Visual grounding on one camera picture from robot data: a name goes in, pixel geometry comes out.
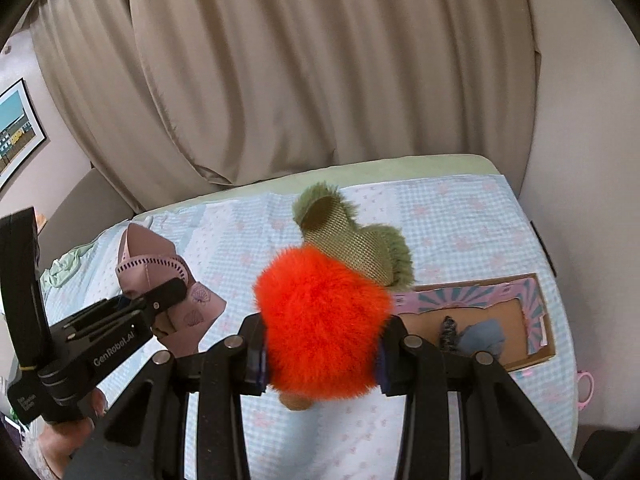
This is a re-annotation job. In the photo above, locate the printed cardboard box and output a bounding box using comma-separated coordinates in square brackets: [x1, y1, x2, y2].
[390, 272, 557, 373]

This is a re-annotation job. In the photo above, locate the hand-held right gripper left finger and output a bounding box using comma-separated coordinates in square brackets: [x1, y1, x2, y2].
[65, 314, 270, 480]

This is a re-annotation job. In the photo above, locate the person's left hand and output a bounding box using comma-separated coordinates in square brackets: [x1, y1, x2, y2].
[37, 390, 110, 480]

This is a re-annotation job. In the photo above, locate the green bed sheet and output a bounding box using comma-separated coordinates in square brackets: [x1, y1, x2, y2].
[42, 154, 506, 288]

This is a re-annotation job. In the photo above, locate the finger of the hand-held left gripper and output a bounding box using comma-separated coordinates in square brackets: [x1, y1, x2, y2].
[144, 278, 188, 332]

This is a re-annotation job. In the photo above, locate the grey upholstered headboard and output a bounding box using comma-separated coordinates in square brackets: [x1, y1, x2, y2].
[35, 167, 146, 261]

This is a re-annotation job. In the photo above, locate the green furry slipper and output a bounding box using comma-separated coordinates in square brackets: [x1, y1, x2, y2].
[291, 183, 416, 291]

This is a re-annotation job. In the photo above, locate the beige curtain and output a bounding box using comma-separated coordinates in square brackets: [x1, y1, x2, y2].
[30, 0, 543, 213]

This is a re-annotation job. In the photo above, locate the framed wall picture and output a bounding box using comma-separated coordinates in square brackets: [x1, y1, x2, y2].
[0, 77, 47, 191]

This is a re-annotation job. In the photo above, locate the dark patterned sock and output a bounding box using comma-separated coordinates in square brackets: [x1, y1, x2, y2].
[437, 314, 460, 351]

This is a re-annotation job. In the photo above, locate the pink shoe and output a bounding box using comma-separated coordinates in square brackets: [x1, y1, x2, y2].
[115, 222, 228, 356]

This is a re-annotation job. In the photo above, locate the pink plastic item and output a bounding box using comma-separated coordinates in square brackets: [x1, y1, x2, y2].
[576, 370, 596, 408]

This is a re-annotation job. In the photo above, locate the light blue checkered blanket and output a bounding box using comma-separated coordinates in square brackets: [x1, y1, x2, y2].
[40, 172, 578, 480]

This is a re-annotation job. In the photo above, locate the grey-blue cloth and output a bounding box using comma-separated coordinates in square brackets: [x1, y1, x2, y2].
[459, 317, 507, 358]

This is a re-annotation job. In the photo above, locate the orange furry slipper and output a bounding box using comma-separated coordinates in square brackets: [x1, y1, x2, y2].
[252, 245, 394, 411]

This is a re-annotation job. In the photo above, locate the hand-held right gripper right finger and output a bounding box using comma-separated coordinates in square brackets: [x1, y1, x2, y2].
[378, 316, 582, 480]

